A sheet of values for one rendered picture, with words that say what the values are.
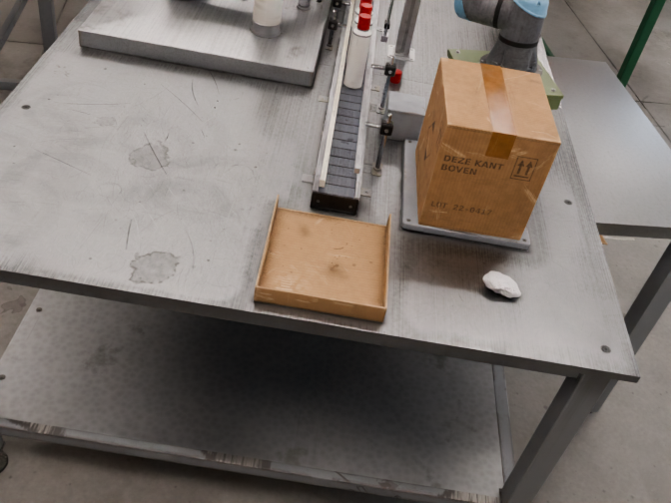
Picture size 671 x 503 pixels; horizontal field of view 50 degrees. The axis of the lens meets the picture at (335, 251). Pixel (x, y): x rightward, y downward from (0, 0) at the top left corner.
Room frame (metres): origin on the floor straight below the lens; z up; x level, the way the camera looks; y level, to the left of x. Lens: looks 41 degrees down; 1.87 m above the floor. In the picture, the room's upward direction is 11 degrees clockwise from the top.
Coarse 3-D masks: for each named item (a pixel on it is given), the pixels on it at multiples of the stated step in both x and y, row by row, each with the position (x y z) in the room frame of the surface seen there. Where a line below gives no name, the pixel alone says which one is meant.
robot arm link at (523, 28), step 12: (504, 0) 2.07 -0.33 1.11; (516, 0) 2.05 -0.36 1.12; (528, 0) 2.04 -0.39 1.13; (540, 0) 2.06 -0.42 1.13; (504, 12) 2.06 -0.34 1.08; (516, 12) 2.04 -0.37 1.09; (528, 12) 2.03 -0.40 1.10; (540, 12) 2.05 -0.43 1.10; (492, 24) 2.08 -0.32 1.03; (504, 24) 2.06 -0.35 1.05; (516, 24) 2.04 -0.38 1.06; (528, 24) 2.03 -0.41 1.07; (540, 24) 2.05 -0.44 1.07; (504, 36) 2.05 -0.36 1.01; (516, 36) 2.03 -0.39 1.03; (528, 36) 2.04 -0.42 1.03
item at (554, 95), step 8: (448, 56) 2.13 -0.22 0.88; (456, 56) 2.10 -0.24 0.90; (464, 56) 2.11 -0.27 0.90; (472, 56) 2.12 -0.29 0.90; (480, 56) 2.13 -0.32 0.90; (536, 72) 2.06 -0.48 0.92; (544, 72) 2.08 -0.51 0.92; (544, 80) 2.02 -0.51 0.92; (552, 80) 2.03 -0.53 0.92; (544, 88) 1.97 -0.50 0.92; (552, 88) 1.98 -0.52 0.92; (552, 96) 1.93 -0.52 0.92; (560, 96) 1.94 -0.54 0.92; (552, 104) 1.94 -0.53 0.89
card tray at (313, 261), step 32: (288, 224) 1.24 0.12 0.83; (320, 224) 1.26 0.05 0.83; (352, 224) 1.28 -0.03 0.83; (288, 256) 1.13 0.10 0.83; (320, 256) 1.15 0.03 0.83; (352, 256) 1.17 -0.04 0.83; (384, 256) 1.19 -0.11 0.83; (256, 288) 0.99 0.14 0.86; (288, 288) 1.04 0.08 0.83; (320, 288) 1.06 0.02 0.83; (352, 288) 1.08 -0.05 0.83; (384, 288) 1.07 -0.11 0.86
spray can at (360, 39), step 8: (360, 16) 1.82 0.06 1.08; (368, 16) 1.83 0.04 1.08; (360, 24) 1.81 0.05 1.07; (368, 24) 1.82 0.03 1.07; (352, 32) 1.82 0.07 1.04; (360, 32) 1.81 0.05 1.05; (368, 32) 1.82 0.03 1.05; (352, 40) 1.81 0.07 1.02; (360, 40) 1.80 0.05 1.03; (368, 40) 1.82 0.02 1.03; (352, 48) 1.81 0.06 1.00; (360, 48) 1.80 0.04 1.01; (368, 48) 1.83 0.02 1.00; (352, 56) 1.81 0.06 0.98; (360, 56) 1.81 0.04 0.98; (352, 64) 1.81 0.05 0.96; (360, 64) 1.81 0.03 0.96; (352, 72) 1.80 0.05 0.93; (360, 72) 1.81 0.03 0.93; (344, 80) 1.82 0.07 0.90; (352, 80) 1.80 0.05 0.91; (360, 80) 1.82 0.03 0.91; (352, 88) 1.80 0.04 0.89
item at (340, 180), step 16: (352, 96) 1.77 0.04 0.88; (336, 112) 1.67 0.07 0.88; (352, 112) 1.69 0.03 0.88; (336, 128) 1.60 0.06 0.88; (352, 128) 1.61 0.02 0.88; (336, 144) 1.52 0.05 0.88; (352, 144) 1.54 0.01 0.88; (336, 160) 1.45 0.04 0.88; (352, 160) 1.47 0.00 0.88; (336, 176) 1.39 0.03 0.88; (352, 176) 1.40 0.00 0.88; (320, 192) 1.32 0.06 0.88; (336, 192) 1.33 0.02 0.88; (352, 192) 1.34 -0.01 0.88
